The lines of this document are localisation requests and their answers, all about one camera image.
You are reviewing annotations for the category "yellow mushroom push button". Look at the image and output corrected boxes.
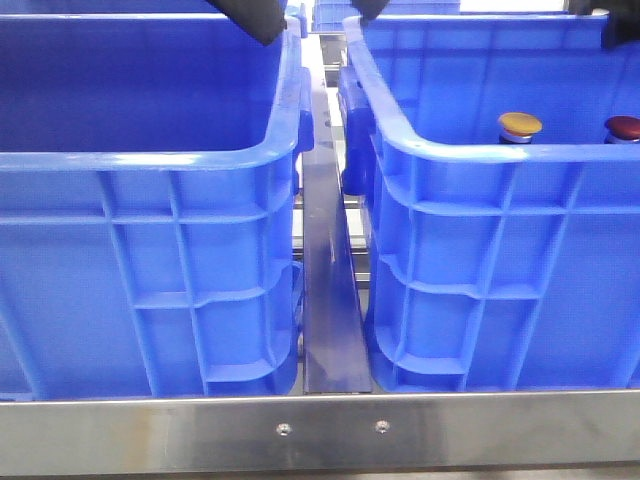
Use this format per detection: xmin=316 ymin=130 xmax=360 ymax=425
xmin=498 ymin=112 xmax=543 ymax=145

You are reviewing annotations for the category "red mushroom push button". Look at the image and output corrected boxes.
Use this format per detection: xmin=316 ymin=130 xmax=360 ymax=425
xmin=605 ymin=115 xmax=640 ymax=144

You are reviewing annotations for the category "blue source bin with buttons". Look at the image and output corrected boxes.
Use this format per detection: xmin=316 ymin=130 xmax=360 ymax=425
xmin=1 ymin=13 xmax=313 ymax=401

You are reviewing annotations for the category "blue target bin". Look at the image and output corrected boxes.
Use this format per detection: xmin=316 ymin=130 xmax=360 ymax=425
xmin=342 ymin=14 xmax=639 ymax=392

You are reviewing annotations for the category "blue bin far background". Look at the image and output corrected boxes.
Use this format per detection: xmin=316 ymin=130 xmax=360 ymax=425
xmin=312 ymin=0 xmax=460 ymax=32

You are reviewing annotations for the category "dark steel divider rail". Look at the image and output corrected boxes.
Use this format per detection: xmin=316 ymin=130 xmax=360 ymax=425
xmin=302 ymin=74 xmax=376 ymax=397

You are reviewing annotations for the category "steel front frame rail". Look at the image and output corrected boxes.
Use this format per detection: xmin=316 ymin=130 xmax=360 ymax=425
xmin=1 ymin=390 xmax=639 ymax=476

